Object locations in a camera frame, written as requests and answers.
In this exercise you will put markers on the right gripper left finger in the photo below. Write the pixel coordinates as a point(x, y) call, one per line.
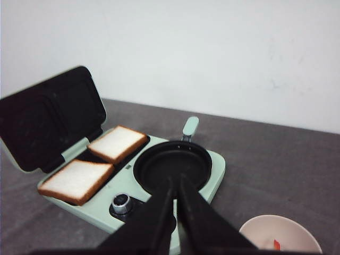
point(147, 232)

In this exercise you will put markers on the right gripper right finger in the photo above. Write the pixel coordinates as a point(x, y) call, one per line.
point(202, 230)

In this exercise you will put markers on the beige ribbed bowl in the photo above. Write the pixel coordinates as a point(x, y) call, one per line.
point(262, 230)

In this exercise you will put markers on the bread slice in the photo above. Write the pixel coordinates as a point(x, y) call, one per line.
point(77, 182)
point(117, 144)

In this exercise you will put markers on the breakfast maker hinged lid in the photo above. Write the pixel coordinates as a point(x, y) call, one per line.
point(41, 122)

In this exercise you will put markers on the mint green breakfast maker base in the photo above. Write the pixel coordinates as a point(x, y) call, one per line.
point(98, 209)

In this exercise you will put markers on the left silver control knob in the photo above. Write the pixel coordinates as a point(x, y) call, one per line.
point(122, 204)

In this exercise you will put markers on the black frying pan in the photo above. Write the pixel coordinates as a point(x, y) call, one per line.
point(172, 159)

